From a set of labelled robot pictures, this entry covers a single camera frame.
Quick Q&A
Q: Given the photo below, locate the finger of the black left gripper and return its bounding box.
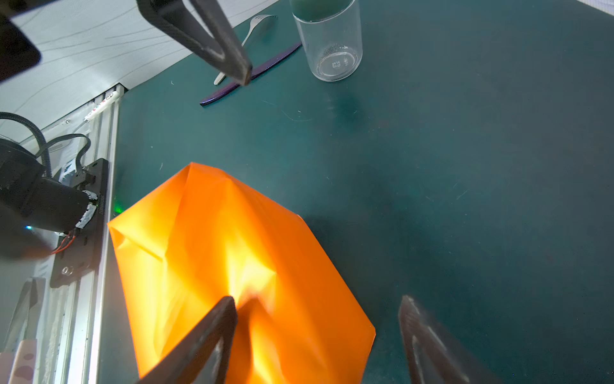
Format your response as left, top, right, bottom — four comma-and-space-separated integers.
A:
137, 0, 253, 86

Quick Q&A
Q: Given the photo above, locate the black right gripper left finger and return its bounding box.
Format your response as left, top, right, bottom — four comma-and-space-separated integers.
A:
139, 296, 238, 383

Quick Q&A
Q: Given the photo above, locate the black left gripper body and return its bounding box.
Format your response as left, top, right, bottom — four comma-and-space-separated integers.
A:
1, 0, 54, 83

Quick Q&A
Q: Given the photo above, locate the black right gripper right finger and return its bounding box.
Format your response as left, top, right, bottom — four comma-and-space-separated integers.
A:
398, 295, 501, 383

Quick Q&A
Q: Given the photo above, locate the orange wrapping paper sheet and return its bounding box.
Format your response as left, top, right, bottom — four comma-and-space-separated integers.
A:
109, 163, 376, 383

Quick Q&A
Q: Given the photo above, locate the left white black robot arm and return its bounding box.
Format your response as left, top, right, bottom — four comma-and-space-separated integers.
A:
1, 1, 253, 259

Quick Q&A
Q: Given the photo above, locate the blue serrated knife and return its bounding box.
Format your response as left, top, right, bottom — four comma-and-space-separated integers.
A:
199, 42, 303, 107

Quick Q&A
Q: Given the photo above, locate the silver metal fork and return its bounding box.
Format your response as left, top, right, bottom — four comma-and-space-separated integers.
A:
213, 14, 278, 86

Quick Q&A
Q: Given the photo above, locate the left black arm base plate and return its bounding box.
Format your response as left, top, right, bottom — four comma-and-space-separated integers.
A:
50, 158, 110, 288

